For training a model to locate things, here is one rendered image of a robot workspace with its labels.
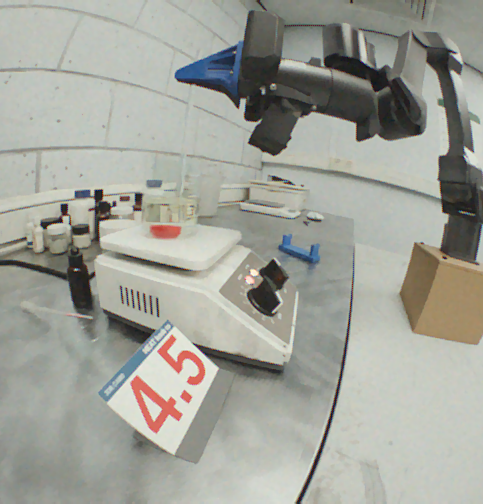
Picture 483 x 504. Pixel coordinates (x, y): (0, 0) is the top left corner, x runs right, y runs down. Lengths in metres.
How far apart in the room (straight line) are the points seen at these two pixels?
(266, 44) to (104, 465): 0.28
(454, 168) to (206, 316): 0.36
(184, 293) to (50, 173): 0.56
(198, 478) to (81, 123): 0.73
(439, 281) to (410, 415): 0.17
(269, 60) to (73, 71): 0.64
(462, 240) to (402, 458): 0.29
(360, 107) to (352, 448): 0.29
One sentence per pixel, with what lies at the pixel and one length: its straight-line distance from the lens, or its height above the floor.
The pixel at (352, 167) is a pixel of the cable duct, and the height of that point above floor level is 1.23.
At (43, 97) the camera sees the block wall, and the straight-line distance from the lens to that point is 0.70.
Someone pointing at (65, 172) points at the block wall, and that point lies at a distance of 0.69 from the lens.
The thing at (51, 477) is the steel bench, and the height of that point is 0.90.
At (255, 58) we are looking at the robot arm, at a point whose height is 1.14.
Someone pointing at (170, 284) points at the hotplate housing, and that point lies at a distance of 0.19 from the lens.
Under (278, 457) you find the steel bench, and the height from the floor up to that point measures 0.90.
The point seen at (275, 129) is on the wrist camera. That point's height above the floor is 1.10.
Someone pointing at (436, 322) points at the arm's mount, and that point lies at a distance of 0.35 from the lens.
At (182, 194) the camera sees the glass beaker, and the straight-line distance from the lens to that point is 0.22.
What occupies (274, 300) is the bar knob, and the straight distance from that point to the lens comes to 0.20.
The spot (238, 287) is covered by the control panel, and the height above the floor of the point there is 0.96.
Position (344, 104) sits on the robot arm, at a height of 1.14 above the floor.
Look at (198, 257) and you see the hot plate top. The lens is 0.19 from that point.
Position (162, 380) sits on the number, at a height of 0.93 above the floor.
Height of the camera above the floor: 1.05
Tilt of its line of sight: 18 degrees down
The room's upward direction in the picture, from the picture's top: 6 degrees clockwise
